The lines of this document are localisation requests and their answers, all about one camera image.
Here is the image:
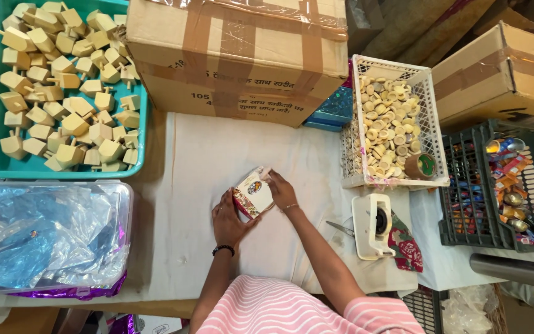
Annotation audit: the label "clear plastic storage box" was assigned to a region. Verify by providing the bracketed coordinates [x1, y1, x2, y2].
[0, 180, 134, 298]

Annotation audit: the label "grey metal pipe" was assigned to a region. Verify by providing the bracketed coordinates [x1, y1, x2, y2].
[469, 253, 534, 292]

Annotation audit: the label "large taped cardboard carton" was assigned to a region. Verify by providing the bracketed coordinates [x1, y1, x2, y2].
[118, 0, 350, 129]

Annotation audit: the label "white plastic mesh basket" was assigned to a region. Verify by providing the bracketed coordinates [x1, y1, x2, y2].
[340, 54, 451, 190]

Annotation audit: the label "pile of wooden spinning tops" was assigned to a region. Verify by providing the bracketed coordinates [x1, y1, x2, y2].
[0, 1, 142, 173]

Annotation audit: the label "person's left hand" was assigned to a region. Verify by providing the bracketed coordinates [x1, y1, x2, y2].
[211, 188, 261, 248]

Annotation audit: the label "clear plastic bag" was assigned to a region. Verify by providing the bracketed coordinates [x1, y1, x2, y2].
[441, 284, 497, 334]

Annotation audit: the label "white cloth table cover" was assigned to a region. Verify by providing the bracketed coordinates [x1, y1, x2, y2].
[137, 111, 509, 302]

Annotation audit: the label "pink striped shirt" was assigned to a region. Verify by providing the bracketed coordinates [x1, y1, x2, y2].
[196, 275, 426, 334]

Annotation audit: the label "floral printed cloth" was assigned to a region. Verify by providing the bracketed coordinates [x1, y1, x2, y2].
[388, 210, 424, 273]

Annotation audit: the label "dark green plastic crate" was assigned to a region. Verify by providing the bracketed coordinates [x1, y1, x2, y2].
[438, 119, 534, 253]

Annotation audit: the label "metal scissors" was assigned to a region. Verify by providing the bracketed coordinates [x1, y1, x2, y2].
[325, 220, 356, 238]

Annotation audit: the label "white tape dispenser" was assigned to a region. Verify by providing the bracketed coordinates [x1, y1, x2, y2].
[351, 193, 396, 261]

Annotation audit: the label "teal plastic tray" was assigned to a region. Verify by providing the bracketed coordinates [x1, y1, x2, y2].
[0, 0, 149, 181]

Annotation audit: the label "person's right hand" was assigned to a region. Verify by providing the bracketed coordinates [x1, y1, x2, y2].
[261, 168, 299, 212]

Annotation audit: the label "small printed gift box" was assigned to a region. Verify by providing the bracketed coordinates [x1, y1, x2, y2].
[232, 166, 275, 220]

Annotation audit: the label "blue glittery boxes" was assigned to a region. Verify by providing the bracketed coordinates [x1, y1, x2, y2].
[302, 59, 355, 132]

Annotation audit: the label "heap of blue foil sheets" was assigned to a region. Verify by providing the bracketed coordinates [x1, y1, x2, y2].
[0, 185, 126, 290]

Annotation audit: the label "pile of small clay lamps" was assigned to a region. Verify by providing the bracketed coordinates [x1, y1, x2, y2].
[354, 75, 422, 180]

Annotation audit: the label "brown tape roll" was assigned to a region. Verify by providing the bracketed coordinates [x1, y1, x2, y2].
[404, 152, 438, 181]

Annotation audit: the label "heap of colourful small packets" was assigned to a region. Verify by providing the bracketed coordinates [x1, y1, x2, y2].
[451, 134, 534, 246]

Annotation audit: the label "brown cardboard sheets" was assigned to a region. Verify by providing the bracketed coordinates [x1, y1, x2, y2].
[346, 0, 534, 68]

